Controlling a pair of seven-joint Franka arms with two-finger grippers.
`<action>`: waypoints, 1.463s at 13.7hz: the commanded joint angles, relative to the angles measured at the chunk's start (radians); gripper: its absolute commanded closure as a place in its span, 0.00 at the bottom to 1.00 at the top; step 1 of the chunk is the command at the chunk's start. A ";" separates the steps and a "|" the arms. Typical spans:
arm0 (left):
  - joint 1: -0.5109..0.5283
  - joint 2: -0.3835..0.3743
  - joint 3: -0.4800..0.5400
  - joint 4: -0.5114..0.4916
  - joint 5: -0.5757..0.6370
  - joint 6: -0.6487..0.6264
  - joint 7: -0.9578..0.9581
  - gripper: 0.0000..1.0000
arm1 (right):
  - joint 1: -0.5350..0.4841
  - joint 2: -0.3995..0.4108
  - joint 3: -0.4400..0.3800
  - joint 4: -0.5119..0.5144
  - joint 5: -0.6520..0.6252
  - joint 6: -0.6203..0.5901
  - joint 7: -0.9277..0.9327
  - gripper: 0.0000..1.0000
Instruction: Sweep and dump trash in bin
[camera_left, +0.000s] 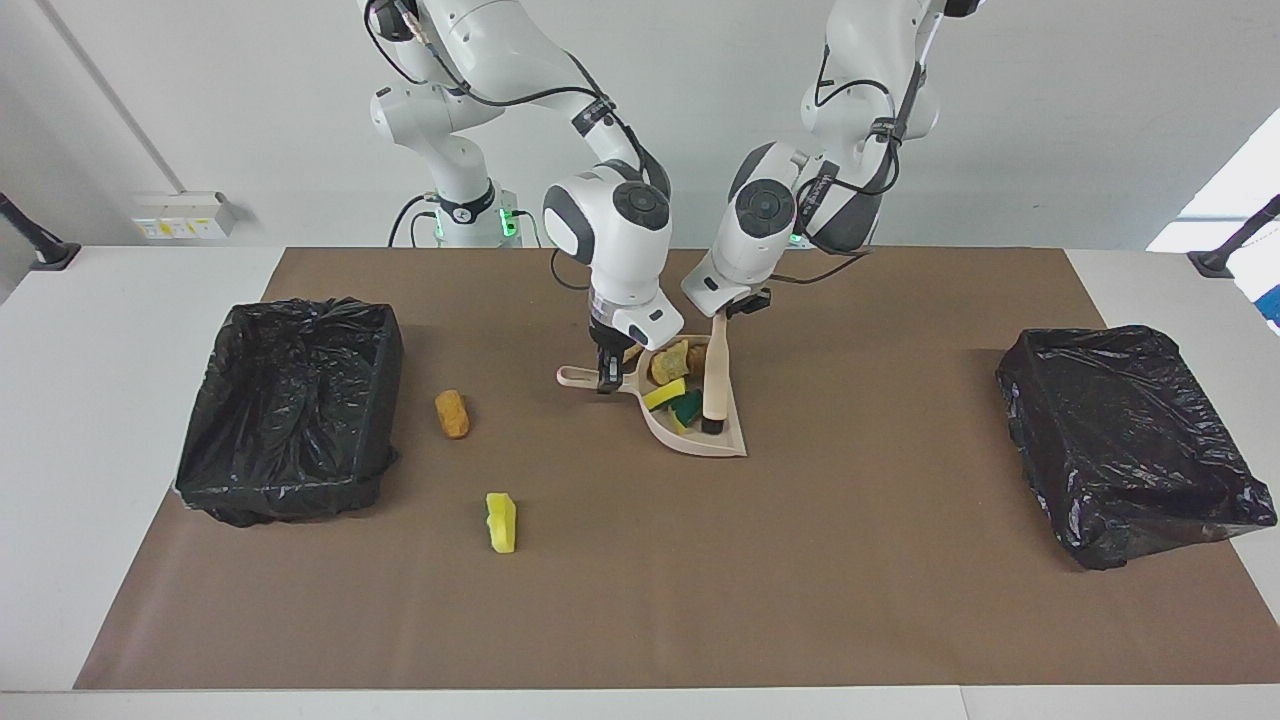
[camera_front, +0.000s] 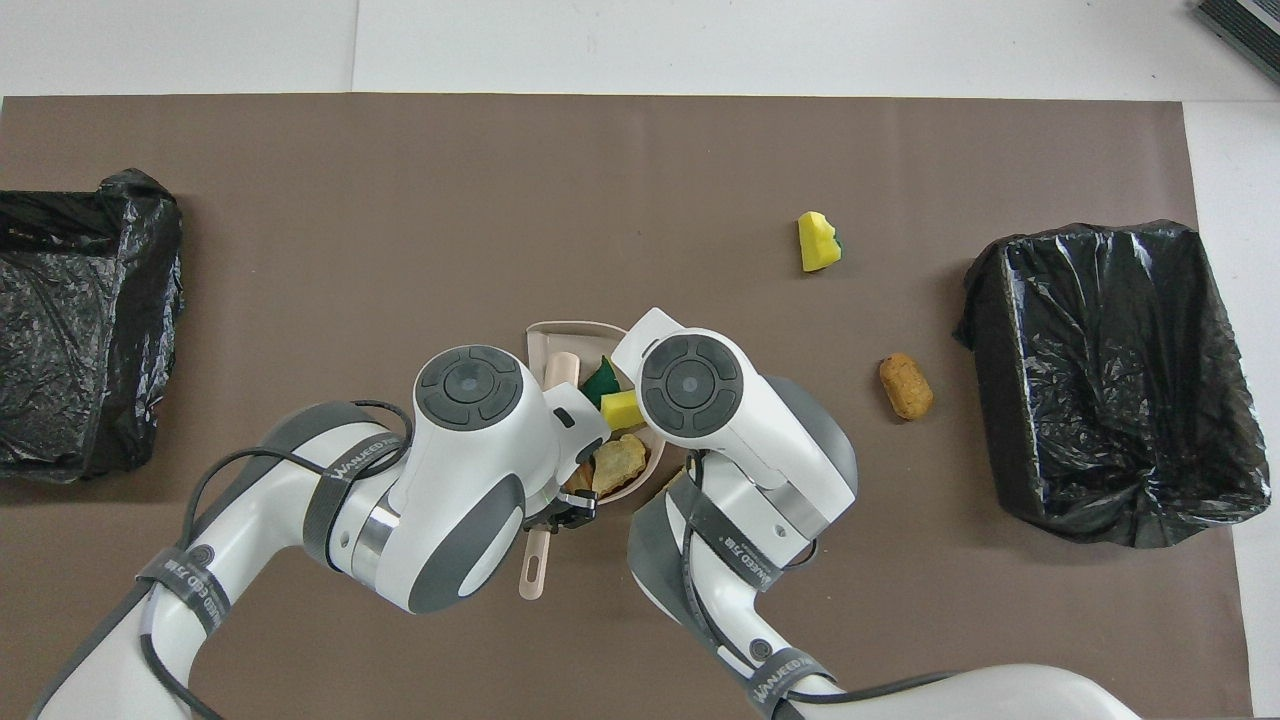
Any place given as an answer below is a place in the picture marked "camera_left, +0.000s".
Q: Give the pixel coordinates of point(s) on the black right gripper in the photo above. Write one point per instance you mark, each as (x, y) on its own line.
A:
(606, 345)

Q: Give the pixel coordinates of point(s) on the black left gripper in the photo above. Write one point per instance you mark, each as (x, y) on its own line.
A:
(748, 303)

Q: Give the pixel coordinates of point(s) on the beige plastic dustpan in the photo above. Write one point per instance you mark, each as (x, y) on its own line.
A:
(588, 377)

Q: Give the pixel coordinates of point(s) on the plain yellow sponge piece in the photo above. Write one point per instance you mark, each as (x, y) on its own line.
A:
(662, 395)

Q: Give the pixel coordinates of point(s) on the green topped yellow sponge scrap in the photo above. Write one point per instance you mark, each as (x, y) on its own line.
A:
(688, 408)

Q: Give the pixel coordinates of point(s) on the yellow sponge wedge green backed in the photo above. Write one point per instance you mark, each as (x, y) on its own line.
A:
(502, 522)

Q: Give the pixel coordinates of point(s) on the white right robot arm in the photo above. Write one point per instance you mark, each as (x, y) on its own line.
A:
(610, 230)

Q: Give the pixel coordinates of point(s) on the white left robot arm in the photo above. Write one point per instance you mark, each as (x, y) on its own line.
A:
(760, 220)

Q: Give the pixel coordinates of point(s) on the black bag lined bin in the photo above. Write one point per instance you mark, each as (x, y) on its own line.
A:
(1120, 430)
(290, 400)

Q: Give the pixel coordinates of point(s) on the brown paper table mat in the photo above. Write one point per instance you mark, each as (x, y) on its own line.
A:
(700, 600)

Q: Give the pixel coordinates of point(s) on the blue white object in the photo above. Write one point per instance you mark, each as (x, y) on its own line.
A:
(1268, 295)

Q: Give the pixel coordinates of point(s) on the white wall socket box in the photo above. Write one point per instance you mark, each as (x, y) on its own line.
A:
(180, 215)

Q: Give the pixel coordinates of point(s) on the black camera stand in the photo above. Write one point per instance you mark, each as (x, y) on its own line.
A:
(55, 255)
(1215, 262)

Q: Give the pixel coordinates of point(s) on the white wall conduit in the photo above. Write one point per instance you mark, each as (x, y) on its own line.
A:
(110, 95)

